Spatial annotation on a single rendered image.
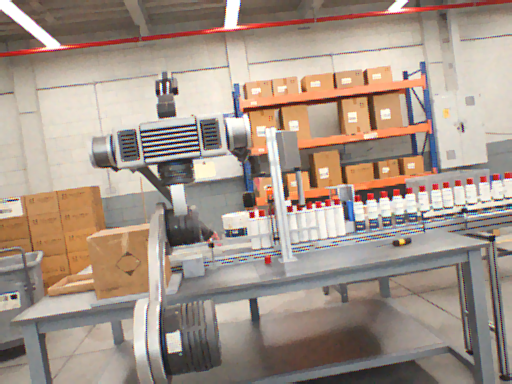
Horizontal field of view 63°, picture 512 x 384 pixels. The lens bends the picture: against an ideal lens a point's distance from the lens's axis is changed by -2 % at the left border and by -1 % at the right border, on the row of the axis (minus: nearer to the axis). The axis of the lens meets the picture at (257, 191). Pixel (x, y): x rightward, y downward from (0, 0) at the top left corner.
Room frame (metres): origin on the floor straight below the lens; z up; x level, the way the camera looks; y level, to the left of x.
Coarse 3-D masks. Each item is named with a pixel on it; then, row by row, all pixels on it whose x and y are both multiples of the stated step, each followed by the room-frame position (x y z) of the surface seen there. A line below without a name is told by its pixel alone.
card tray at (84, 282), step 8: (64, 280) 2.23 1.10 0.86; (72, 280) 2.27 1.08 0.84; (80, 280) 2.28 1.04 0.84; (88, 280) 2.26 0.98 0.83; (48, 288) 2.02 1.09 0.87; (56, 288) 2.02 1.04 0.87; (64, 288) 2.02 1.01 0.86; (72, 288) 2.03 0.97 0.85; (80, 288) 2.03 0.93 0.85; (88, 288) 2.03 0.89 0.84
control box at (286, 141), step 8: (280, 136) 2.08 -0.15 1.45; (288, 136) 2.12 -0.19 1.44; (296, 136) 2.21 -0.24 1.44; (280, 144) 2.08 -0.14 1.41; (288, 144) 2.11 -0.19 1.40; (296, 144) 2.19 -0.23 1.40; (280, 152) 2.08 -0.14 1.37; (288, 152) 2.10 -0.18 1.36; (296, 152) 2.18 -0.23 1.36; (280, 160) 2.09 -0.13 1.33; (288, 160) 2.09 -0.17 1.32; (296, 160) 2.17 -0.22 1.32; (280, 168) 2.09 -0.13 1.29; (288, 168) 2.08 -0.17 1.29
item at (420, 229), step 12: (408, 228) 2.25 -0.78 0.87; (420, 228) 2.26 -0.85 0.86; (324, 240) 2.21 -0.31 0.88; (336, 240) 2.22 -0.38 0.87; (348, 240) 2.22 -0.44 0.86; (360, 240) 2.23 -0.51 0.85; (372, 240) 2.23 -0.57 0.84; (252, 252) 2.18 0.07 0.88; (264, 252) 2.19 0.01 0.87; (276, 252) 2.19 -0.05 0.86; (300, 252) 2.20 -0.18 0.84; (180, 264) 2.15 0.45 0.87; (204, 264) 2.16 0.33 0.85; (216, 264) 2.17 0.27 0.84; (228, 264) 2.17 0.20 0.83
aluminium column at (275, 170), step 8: (264, 128) 2.11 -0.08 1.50; (272, 128) 2.08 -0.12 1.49; (272, 144) 2.09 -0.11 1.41; (272, 152) 2.09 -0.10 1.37; (272, 160) 2.08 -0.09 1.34; (272, 168) 2.08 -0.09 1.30; (272, 176) 2.08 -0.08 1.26; (280, 176) 2.08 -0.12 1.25; (272, 184) 2.11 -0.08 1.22; (280, 184) 2.08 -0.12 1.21; (280, 192) 2.08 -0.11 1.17; (280, 200) 2.09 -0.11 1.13; (280, 208) 2.09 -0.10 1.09; (280, 216) 2.08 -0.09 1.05; (280, 224) 2.08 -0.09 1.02; (280, 232) 2.08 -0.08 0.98; (288, 232) 2.08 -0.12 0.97; (280, 240) 2.10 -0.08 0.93; (288, 240) 2.08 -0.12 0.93; (288, 248) 2.08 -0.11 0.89; (288, 256) 2.09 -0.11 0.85
